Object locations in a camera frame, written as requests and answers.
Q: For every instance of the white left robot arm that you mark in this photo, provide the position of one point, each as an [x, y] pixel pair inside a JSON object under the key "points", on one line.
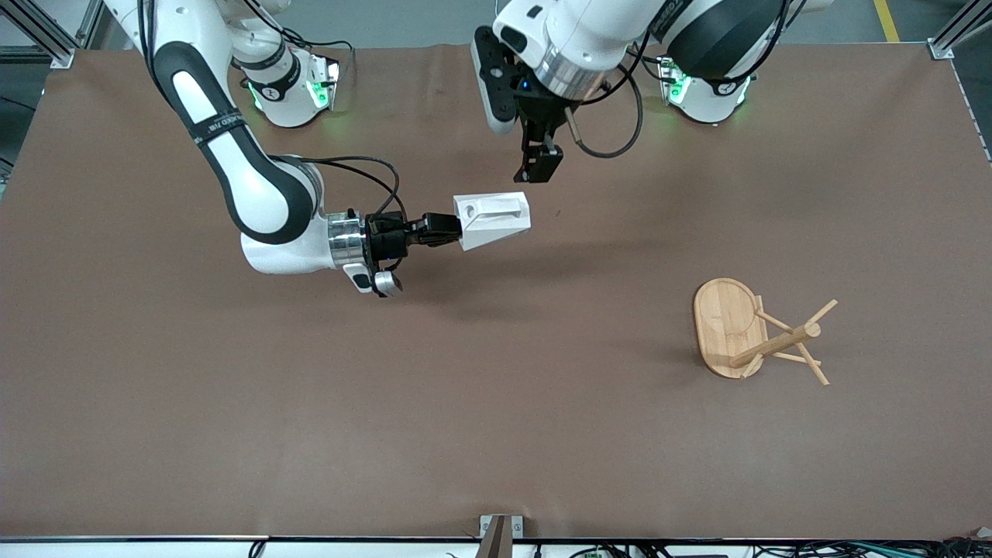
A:
{"points": [[721, 31]]}

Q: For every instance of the metal edge bracket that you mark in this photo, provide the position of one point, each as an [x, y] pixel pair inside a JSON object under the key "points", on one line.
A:
{"points": [[487, 525]]}

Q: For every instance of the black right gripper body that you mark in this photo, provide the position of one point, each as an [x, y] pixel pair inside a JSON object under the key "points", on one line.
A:
{"points": [[385, 239]]}

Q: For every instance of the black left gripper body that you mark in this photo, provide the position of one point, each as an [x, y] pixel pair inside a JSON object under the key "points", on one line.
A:
{"points": [[541, 116]]}

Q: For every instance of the brown table cover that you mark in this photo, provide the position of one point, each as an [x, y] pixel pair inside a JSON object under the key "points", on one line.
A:
{"points": [[232, 387]]}

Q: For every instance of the wooden cup rack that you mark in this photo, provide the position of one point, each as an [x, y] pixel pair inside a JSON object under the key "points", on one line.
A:
{"points": [[725, 325]]}

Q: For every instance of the white faceted cup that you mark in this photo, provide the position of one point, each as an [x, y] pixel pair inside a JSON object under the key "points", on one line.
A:
{"points": [[496, 229]]}

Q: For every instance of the aluminium frame post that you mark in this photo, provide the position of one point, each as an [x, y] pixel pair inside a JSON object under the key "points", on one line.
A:
{"points": [[46, 31], [957, 31]]}

